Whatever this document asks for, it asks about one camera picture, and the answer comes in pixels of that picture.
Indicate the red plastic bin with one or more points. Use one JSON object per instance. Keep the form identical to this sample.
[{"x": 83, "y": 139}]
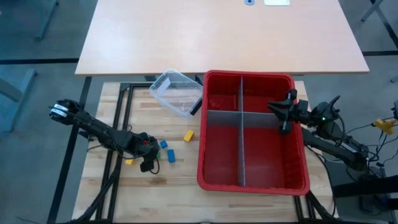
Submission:
[{"x": 270, "y": 155}]

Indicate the black frame bracket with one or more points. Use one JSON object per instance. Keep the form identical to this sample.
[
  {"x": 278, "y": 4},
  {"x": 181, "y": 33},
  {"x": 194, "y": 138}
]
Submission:
[{"x": 199, "y": 79}]

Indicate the white paper sheet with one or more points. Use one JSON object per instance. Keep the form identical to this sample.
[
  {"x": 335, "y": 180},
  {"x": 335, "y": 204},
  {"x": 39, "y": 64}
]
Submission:
[{"x": 276, "y": 2}]

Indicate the long grey slotted divider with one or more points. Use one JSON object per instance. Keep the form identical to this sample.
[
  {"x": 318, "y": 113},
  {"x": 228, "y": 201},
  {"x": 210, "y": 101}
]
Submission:
[{"x": 224, "y": 118}]

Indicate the long red block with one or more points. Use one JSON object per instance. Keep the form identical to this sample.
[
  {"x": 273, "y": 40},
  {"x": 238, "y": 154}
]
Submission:
[{"x": 214, "y": 102}]

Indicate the small blue block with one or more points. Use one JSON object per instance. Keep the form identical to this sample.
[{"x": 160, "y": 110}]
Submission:
[{"x": 163, "y": 144}]

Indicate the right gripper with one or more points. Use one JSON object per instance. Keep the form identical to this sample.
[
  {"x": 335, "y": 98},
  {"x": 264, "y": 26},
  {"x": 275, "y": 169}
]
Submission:
[{"x": 299, "y": 112}]

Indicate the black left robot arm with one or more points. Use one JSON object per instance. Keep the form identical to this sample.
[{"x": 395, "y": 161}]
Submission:
[{"x": 102, "y": 133}]

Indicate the small yellow block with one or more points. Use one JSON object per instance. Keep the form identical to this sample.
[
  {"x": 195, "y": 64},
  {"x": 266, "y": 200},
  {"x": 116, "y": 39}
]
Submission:
[{"x": 129, "y": 161}]

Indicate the green block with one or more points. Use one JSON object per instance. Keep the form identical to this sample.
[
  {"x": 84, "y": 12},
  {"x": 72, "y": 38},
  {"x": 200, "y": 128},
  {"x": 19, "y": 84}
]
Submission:
[{"x": 158, "y": 154}]

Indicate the light wooden desk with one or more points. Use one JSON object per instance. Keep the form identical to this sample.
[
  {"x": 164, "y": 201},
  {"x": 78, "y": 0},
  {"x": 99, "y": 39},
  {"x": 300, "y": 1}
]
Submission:
[{"x": 217, "y": 37}]

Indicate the grey slotted divider panel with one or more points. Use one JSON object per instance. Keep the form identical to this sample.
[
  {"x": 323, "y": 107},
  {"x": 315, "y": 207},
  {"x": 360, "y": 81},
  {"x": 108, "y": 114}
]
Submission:
[{"x": 242, "y": 149}]

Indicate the grey metal furniture leg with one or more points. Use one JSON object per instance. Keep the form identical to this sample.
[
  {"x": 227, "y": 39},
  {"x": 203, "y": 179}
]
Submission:
[
  {"x": 48, "y": 18},
  {"x": 371, "y": 9},
  {"x": 18, "y": 93}
]

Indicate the yellow connector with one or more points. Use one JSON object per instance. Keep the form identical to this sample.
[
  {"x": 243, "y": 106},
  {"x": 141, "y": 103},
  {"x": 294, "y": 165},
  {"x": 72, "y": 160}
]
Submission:
[{"x": 383, "y": 125}]

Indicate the grey desk grommet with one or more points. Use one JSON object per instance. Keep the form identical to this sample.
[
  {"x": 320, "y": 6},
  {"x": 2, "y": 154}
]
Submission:
[{"x": 249, "y": 2}]

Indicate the clear plastic container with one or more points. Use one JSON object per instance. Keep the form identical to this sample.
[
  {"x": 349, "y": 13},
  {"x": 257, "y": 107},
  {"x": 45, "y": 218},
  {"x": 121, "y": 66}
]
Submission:
[{"x": 177, "y": 93}]

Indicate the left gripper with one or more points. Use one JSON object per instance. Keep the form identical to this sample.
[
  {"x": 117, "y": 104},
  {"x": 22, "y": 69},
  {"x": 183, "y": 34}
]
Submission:
[{"x": 149, "y": 149}]

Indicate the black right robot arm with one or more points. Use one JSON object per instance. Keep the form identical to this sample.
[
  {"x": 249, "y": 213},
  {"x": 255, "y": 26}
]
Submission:
[{"x": 335, "y": 146}]

